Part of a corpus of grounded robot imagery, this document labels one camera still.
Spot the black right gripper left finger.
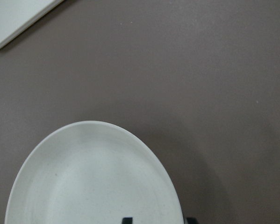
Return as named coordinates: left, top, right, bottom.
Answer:
left=122, top=217, right=133, bottom=224

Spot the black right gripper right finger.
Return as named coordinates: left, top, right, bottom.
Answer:
left=185, top=217, right=198, bottom=224

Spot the round cream plate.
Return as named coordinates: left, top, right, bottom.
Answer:
left=4, top=121, right=184, bottom=224

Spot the cream rabbit serving tray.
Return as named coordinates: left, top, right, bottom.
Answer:
left=0, top=0, right=61, bottom=49

